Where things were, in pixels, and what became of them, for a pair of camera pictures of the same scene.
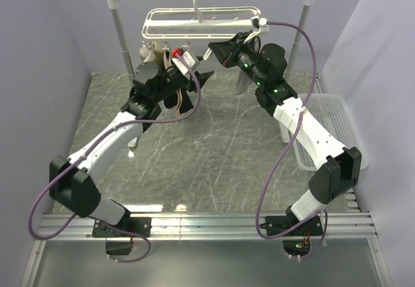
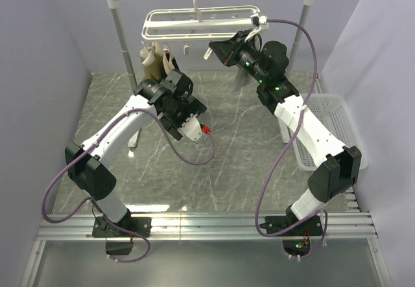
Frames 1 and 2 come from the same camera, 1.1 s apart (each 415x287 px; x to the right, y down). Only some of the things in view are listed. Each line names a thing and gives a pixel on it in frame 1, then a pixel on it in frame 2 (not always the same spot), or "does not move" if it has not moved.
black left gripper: x=201 y=78 to x=195 y=107
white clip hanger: x=197 y=22 does not move
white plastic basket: x=332 y=111 does not move
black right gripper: x=227 y=52 does not move
